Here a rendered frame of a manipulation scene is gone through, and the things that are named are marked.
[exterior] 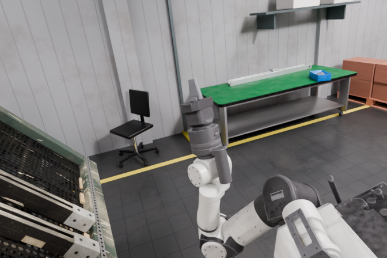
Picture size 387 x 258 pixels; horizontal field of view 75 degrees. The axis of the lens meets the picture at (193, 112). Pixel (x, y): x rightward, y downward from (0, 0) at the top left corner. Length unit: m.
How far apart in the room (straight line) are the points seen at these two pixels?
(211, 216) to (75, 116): 3.29
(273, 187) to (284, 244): 0.15
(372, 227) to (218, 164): 0.34
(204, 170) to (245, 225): 0.22
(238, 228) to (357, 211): 0.33
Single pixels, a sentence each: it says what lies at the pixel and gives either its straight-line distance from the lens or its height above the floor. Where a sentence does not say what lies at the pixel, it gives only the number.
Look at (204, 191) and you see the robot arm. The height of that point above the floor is 1.32.
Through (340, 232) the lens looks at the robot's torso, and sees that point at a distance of 0.65.
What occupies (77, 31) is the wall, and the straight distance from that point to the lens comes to 3.72.
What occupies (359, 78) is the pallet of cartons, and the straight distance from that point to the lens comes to 5.37.
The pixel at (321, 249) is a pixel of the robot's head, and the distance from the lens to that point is 0.48.
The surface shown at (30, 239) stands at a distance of 1.19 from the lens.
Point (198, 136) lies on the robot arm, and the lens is 0.68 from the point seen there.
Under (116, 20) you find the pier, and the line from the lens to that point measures 3.64.
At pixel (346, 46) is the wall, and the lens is 5.84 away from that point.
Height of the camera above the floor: 1.81
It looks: 21 degrees down
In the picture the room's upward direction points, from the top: 6 degrees counter-clockwise
